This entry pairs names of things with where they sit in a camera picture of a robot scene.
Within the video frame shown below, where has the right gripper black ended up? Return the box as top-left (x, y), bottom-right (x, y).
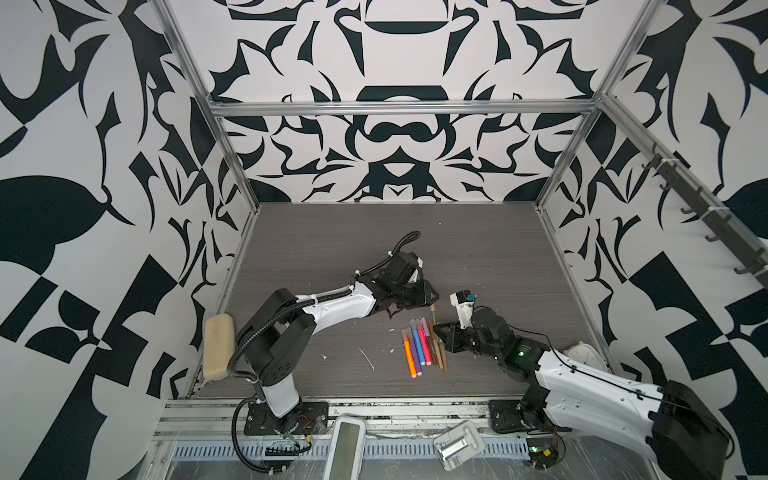
top-left (431, 320), bottom-right (504, 364)

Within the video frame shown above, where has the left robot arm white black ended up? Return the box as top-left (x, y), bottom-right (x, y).
top-left (227, 252), bottom-right (439, 422)

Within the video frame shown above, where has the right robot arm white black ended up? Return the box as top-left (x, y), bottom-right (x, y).
top-left (433, 307), bottom-right (734, 479)

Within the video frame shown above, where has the pink cap brown pen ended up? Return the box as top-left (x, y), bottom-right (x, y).
top-left (420, 317), bottom-right (439, 365)

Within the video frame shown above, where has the purple highlighter pen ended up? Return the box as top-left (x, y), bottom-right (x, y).
top-left (406, 329), bottom-right (422, 377)

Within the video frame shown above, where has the orange highlighter pen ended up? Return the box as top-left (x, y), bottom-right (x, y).
top-left (401, 329), bottom-right (418, 378)

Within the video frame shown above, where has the white round timer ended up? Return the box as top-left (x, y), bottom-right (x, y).
top-left (565, 342), bottom-right (608, 372)

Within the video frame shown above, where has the white handheld tablet device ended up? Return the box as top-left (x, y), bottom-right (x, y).
top-left (323, 415), bottom-right (367, 480)

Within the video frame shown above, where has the beige sponge block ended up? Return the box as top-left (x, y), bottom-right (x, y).
top-left (202, 313), bottom-right (235, 382)

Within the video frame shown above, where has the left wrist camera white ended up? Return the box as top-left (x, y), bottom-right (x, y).
top-left (407, 255), bottom-right (423, 284)

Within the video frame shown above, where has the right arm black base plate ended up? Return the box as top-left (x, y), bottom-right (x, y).
top-left (488, 399), bottom-right (541, 434)

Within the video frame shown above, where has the aluminium frame front rail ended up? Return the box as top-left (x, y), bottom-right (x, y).
top-left (153, 397), bottom-right (493, 440)

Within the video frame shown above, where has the grey metal bracket box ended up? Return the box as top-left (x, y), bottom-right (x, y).
top-left (433, 421), bottom-right (485, 471)

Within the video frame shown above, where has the black corrugated cable hose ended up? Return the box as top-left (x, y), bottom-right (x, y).
top-left (226, 286), bottom-right (355, 475)

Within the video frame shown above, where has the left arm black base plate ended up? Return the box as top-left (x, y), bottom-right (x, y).
top-left (244, 401), bottom-right (329, 436)

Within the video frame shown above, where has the aluminium frame back beam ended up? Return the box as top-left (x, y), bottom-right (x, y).
top-left (209, 99), bottom-right (596, 117)

